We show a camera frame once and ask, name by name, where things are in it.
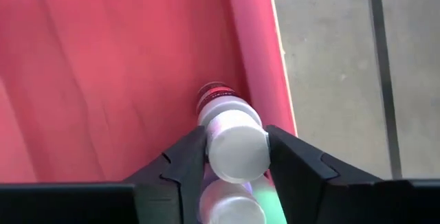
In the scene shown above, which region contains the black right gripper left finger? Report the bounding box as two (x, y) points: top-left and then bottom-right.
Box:
(0, 125), (208, 224)

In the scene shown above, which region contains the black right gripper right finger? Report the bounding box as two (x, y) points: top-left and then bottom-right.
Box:
(265, 124), (440, 224)

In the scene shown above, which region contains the green paint bottle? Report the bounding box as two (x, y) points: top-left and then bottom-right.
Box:
(252, 175), (288, 224)

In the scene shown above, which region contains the blue paint bottle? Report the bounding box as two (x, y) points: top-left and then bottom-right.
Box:
(198, 179), (267, 224)

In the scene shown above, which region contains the purple paint bottle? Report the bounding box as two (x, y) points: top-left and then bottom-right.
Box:
(195, 81), (272, 185)

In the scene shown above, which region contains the pink plastic bin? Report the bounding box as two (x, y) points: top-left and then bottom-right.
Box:
(0, 0), (298, 184)

